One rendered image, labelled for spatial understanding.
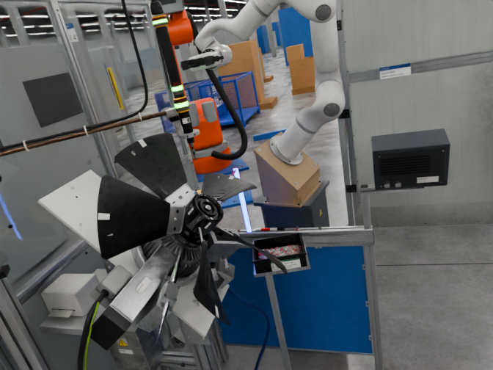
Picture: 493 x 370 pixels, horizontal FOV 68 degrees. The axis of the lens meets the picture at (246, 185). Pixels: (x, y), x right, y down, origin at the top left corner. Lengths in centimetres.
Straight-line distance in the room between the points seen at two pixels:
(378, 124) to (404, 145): 152
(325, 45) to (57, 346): 161
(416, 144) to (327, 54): 47
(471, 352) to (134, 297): 181
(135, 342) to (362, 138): 221
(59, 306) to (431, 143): 150
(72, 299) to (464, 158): 269
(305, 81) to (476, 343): 878
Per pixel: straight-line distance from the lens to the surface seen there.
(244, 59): 922
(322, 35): 153
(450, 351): 237
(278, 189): 175
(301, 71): 1041
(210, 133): 518
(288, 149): 177
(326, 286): 187
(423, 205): 326
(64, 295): 158
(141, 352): 151
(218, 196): 137
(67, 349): 187
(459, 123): 306
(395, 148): 146
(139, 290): 112
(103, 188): 107
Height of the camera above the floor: 171
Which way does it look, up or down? 22 degrees down
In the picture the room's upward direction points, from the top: 12 degrees counter-clockwise
